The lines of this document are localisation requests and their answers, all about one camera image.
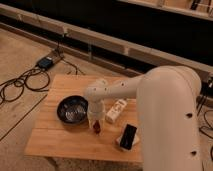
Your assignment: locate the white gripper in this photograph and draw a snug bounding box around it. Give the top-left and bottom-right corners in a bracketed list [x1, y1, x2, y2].
[88, 101, 105, 130]

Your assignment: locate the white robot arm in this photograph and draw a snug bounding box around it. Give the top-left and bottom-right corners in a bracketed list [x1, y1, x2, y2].
[83, 66, 202, 171]

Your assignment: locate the dark ceramic bowl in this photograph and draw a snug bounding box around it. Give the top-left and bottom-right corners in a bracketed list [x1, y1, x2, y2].
[57, 95, 88, 124]

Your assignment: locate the white rectangular carton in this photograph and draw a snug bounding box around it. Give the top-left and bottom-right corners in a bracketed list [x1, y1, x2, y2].
[105, 99, 127, 123]

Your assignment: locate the black box on white base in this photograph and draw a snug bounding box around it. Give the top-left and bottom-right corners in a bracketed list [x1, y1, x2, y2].
[116, 124, 140, 150]

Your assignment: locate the wooden table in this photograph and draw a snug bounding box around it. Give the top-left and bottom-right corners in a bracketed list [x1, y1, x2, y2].
[25, 75, 142, 163]

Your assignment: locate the black power adapter box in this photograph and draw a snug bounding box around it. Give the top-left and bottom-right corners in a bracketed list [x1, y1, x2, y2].
[36, 57, 54, 70]

